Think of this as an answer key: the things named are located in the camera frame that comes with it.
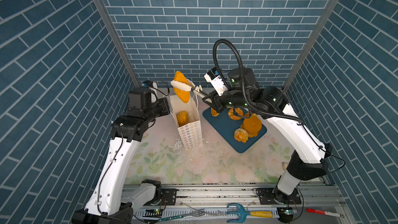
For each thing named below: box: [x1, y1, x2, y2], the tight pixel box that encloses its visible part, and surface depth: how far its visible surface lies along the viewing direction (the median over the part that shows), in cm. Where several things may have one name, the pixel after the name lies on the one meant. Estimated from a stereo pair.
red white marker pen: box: [306, 207, 345, 218], surface depth 71 cm
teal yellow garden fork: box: [226, 202, 274, 223], surface depth 69 cm
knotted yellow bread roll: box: [233, 128, 249, 144], surface depth 91 cm
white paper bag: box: [169, 94, 204, 150], surface depth 80 cm
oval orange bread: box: [173, 70, 191, 104], surface depth 64 cm
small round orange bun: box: [176, 110, 190, 127], surface depth 86 cm
